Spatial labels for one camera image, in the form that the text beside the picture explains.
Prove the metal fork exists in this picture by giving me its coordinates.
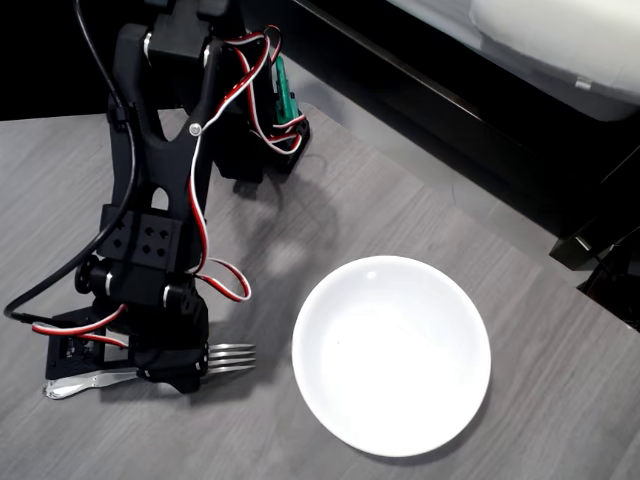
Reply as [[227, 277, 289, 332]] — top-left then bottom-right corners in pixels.
[[43, 342, 258, 401]]

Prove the white round plate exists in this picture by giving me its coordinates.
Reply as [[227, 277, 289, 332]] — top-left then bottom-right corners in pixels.
[[291, 255, 492, 458]]

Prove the green circuit board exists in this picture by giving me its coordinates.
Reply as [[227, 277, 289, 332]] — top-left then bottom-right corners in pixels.
[[268, 54, 302, 127]]

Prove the black furniture foot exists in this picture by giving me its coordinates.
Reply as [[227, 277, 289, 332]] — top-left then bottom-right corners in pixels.
[[548, 199, 640, 332]]

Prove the white mattress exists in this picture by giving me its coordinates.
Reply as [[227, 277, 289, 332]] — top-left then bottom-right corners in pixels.
[[388, 0, 640, 123]]

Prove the red white gripper servo cable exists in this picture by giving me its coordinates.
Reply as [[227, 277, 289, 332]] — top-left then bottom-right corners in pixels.
[[31, 303, 130, 349]]

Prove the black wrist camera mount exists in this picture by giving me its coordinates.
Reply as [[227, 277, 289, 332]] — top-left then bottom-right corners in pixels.
[[44, 308, 135, 382]]

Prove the black camera cable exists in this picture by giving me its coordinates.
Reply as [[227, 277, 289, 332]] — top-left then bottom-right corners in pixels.
[[3, 0, 140, 327]]

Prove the red white arm servo cable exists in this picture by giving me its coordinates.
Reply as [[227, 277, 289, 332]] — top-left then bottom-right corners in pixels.
[[186, 24, 284, 304]]

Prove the red white base servo cable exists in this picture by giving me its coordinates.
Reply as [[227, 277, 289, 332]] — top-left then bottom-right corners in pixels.
[[238, 44, 305, 155]]

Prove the dark bed frame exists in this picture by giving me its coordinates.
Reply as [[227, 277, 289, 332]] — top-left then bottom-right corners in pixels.
[[292, 0, 640, 239]]

